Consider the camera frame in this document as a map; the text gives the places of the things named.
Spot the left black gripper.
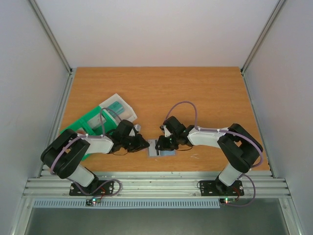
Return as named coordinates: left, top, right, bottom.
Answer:
left=122, top=134, right=150, bottom=153

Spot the blue card holder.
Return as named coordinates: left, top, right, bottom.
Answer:
left=148, top=150, right=176, bottom=158

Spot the card with magnetic stripe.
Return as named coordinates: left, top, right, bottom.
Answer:
left=148, top=139, right=160, bottom=157

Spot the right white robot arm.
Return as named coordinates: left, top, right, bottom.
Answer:
left=156, top=116, right=263, bottom=195

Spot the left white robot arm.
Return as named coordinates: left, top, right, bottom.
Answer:
left=41, top=119, right=150, bottom=195

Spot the teal card stack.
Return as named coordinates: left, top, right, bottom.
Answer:
left=108, top=101, right=125, bottom=116

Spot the grey card in tray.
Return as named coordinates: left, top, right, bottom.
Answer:
left=87, top=115, right=106, bottom=129

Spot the clear plastic bin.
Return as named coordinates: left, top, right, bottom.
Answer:
left=99, top=94, right=137, bottom=123

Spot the green plastic tray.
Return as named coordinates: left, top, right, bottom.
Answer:
left=60, top=105, right=120, bottom=161

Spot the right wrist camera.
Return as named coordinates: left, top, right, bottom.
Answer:
left=160, top=125, right=172, bottom=138

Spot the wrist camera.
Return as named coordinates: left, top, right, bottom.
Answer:
left=130, top=124, right=141, bottom=136
left=160, top=125, right=172, bottom=138

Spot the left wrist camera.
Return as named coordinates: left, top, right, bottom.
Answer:
left=130, top=124, right=141, bottom=136

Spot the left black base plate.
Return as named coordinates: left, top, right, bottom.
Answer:
left=69, top=180, right=114, bottom=196

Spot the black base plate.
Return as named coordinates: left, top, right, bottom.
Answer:
left=197, top=180, right=245, bottom=197
left=69, top=180, right=114, bottom=196

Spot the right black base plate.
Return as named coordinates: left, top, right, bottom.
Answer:
left=197, top=180, right=245, bottom=197

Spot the grey slotted cable duct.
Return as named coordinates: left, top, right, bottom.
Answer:
left=33, top=199, right=220, bottom=209

